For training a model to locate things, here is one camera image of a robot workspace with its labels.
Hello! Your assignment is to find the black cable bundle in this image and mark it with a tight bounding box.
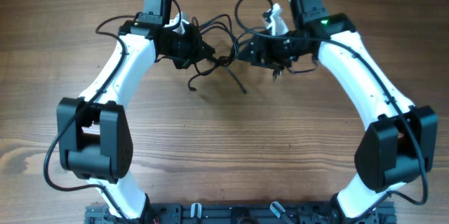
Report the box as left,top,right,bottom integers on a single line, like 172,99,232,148
187,13,285,95

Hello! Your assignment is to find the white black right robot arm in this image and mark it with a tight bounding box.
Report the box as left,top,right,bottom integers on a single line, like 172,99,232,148
238,0,438,223

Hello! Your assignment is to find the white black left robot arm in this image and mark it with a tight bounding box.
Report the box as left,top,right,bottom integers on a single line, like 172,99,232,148
43,0,215,223

